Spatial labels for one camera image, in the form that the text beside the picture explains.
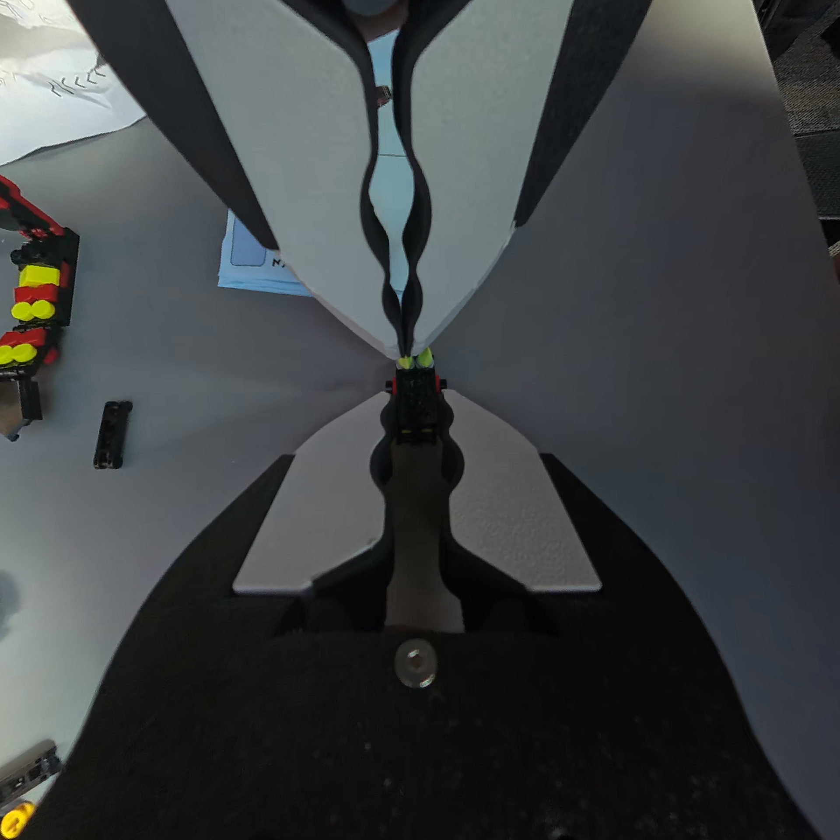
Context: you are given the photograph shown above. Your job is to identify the grey toy beam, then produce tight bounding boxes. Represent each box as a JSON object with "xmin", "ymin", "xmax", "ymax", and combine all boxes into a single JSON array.
[{"xmin": 0, "ymin": 740, "xmax": 64, "ymax": 807}]

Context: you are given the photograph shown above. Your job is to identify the torn white paper bag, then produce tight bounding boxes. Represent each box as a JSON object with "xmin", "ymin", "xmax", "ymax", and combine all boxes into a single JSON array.
[{"xmin": 0, "ymin": 0, "xmax": 148, "ymax": 168}]

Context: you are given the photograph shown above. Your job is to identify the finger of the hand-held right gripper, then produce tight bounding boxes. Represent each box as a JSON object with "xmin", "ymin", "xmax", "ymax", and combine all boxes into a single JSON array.
[
  {"xmin": 164, "ymin": 0, "xmax": 404, "ymax": 361},
  {"xmin": 392, "ymin": 0, "xmax": 573, "ymax": 358}
]

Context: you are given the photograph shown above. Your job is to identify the black red toy snake head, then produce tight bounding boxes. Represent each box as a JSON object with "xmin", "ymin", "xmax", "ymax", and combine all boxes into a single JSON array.
[{"xmin": 386, "ymin": 348, "xmax": 448, "ymax": 447}]

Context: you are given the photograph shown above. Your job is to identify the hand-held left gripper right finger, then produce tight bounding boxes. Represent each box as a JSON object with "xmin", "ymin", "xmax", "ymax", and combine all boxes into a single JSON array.
[{"xmin": 438, "ymin": 388, "xmax": 602, "ymax": 595}]

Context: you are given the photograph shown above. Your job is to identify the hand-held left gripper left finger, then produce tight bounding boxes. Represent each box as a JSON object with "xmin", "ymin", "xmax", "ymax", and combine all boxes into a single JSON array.
[{"xmin": 233, "ymin": 388, "xmax": 398, "ymax": 595}]

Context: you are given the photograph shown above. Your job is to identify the red yellow toy snake body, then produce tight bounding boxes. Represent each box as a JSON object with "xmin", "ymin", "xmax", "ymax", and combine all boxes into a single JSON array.
[{"xmin": 0, "ymin": 174, "xmax": 81, "ymax": 442}]

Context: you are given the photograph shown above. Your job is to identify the blue instruction booklet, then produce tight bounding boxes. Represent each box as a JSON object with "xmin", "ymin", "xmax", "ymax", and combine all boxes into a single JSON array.
[{"xmin": 217, "ymin": 33, "xmax": 431, "ymax": 309}]

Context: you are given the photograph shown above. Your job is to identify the black toy beam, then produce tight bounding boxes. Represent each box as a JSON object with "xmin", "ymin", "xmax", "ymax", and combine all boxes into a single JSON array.
[{"xmin": 94, "ymin": 400, "xmax": 134, "ymax": 470}]

